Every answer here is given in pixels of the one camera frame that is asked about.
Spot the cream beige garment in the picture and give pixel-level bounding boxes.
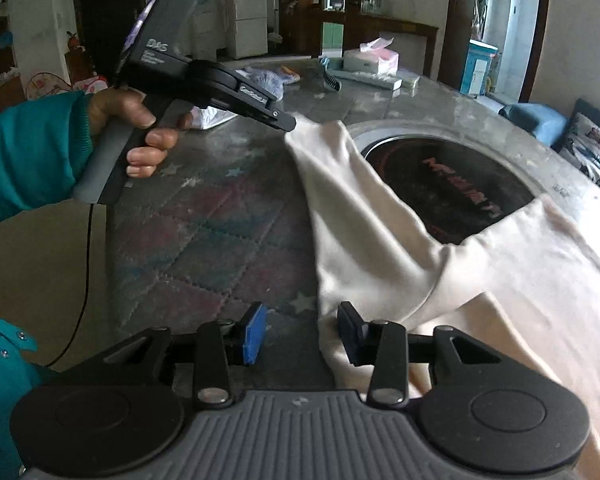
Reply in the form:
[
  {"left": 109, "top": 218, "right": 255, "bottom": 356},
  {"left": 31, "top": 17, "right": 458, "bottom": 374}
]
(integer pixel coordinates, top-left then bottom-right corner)
[{"left": 285, "top": 117, "right": 600, "bottom": 479}]

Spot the teal sleeve left forearm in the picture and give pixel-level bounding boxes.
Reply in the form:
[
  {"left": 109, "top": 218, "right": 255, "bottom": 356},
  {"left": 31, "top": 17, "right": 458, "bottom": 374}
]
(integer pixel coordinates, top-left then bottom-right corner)
[{"left": 0, "top": 92, "right": 93, "bottom": 222}]

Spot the person left hand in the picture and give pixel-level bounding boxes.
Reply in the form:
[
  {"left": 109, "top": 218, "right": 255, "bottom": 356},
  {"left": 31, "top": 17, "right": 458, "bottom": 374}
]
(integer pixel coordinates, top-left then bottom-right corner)
[{"left": 87, "top": 88, "right": 193, "bottom": 179}]

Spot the white refrigerator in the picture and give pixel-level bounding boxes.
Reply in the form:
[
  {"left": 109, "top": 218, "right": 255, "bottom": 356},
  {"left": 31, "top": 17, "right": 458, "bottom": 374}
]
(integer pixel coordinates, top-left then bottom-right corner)
[{"left": 225, "top": 0, "right": 268, "bottom": 60}]

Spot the grey quilted star tablecloth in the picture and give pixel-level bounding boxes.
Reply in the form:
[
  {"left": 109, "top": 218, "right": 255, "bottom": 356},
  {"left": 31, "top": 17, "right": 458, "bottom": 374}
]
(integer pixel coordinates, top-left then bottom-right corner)
[{"left": 107, "top": 60, "right": 600, "bottom": 390}]

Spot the teal comb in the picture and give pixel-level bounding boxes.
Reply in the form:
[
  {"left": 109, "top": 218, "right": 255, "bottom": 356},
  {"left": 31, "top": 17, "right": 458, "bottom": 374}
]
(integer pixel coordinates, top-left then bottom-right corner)
[{"left": 320, "top": 56, "right": 341, "bottom": 92}]

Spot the black round induction cooktop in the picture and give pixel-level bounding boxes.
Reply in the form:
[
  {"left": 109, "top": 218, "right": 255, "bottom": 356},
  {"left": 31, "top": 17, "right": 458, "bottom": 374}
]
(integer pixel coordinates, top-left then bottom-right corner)
[{"left": 363, "top": 136, "right": 534, "bottom": 245}]

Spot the dark wooden cabinet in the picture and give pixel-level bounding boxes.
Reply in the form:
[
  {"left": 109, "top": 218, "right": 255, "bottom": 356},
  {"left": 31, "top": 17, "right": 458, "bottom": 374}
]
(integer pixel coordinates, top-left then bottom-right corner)
[{"left": 278, "top": 0, "right": 438, "bottom": 77}]

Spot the flat white box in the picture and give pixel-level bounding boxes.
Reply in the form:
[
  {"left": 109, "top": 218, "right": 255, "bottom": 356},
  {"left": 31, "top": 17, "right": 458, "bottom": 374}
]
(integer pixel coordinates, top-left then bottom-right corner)
[{"left": 321, "top": 56, "right": 420, "bottom": 91}]

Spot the blue sofa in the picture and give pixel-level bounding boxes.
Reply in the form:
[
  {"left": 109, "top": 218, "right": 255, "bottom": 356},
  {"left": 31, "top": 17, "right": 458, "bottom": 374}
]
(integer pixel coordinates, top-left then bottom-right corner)
[{"left": 498, "top": 99, "right": 600, "bottom": 155}]

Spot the left butterfly cushion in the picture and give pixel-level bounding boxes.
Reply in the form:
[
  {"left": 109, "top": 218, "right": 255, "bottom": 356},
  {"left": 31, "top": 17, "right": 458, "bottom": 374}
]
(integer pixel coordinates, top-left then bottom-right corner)
[{"left": 559, "top": 113, "right": 600, "bottom": 188}]

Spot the blue white small cabinet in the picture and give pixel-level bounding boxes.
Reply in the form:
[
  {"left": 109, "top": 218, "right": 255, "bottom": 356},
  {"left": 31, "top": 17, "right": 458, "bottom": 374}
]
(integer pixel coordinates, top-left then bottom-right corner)
[{"left": 460, "top": 39, "right": 498, "bottom": 98}]

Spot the black cable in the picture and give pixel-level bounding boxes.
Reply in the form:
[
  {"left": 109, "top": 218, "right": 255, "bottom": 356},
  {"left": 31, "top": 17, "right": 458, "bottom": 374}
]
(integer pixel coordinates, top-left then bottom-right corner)
[{"left": 43, "top": 201, "right": 95, "bottom": 370}]

